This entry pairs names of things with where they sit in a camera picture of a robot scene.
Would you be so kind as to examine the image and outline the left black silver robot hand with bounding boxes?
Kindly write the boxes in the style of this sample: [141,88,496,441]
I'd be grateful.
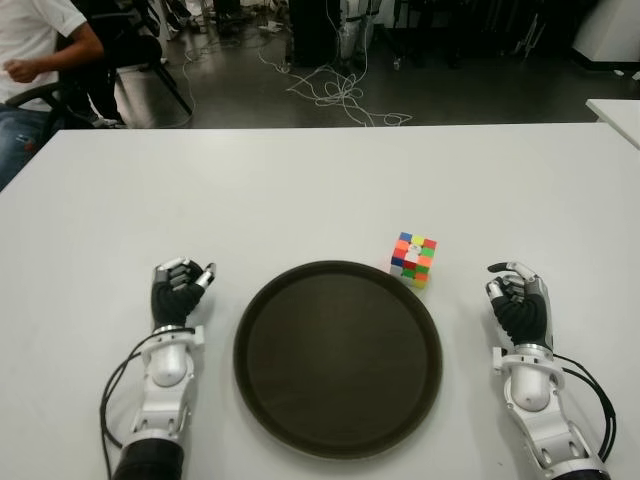
[151,256,219,334]

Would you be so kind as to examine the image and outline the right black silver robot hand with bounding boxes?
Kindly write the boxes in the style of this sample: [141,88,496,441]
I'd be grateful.
[485,260,555,351]

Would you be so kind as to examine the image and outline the multicoloured Rubik's cube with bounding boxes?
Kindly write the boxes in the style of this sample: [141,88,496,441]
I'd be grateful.
[389,231,439,290]

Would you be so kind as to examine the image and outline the dark brown round plate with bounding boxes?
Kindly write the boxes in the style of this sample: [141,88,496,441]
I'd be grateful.
[233,259,444,446]

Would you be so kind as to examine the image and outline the white side table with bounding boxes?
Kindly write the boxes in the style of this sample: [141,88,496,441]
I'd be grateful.
[584,98,640,151]

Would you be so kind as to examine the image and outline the person in black clothes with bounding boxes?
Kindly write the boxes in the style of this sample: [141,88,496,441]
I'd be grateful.
[54,0,129,130]

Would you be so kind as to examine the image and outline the black office chair armrest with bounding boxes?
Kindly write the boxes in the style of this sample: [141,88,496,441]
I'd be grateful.
[2,82,69,139]

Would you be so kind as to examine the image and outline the black chair with angled legs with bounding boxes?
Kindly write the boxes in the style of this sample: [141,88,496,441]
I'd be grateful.
[97,0,195,116]

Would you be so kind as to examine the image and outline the silver folded stand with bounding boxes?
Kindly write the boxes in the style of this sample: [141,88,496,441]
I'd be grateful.
[513,13,542,57]

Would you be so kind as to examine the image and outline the black wheeled cart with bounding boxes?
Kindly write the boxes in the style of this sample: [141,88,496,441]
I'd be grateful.
[382,0,506,70]

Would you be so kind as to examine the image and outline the white pillar base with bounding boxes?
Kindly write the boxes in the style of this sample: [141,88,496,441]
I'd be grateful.
[569,0,640,70]

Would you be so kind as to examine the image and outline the person in white shirt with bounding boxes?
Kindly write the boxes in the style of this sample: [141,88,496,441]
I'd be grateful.
[0,0,106,194]

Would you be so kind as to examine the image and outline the black cabinet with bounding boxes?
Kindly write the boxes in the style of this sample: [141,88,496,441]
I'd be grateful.
[288,0,344,67]

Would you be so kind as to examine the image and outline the silver humanoid robot legs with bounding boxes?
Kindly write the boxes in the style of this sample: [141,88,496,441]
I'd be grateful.
[335,0,377,65]

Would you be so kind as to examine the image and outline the left arm black cables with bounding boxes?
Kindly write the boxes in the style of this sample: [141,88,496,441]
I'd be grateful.
[99,328,196,480]

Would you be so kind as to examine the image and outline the arm black cables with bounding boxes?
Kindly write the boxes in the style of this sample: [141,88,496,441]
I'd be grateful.
[99,328,196,480]
[552,352,619,466]

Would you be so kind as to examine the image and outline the right arm black cables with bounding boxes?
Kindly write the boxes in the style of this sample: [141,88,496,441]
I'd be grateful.
[552,352,619,466]

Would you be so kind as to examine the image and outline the thin white floor cable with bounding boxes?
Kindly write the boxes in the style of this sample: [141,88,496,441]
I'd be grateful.
[164,43,222,129]

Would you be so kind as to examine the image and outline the tangled white floor cable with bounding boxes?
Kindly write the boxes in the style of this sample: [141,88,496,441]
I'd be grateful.
[257,44,414,127]

